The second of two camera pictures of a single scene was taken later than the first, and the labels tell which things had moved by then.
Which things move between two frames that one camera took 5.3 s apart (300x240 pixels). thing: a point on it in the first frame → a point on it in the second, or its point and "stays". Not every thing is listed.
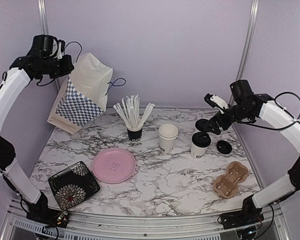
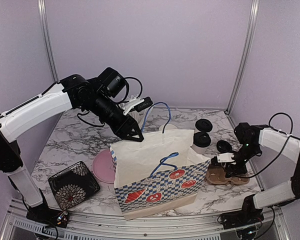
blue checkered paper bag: (81, 97) → (160, 175)
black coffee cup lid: (200, 123) stays
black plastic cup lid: (224, 146) stays
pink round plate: (113, 165) stays
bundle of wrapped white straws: (130, 110) stays
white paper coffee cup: (198, 152) stays
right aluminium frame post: (247, 40) stays
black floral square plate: (73, 186) stays
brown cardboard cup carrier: (226, 185) → (216, 174)
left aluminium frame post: (43, 10) stays
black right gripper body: (239, 113) → (247, 151)
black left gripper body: (55, 69) → (100, 107)
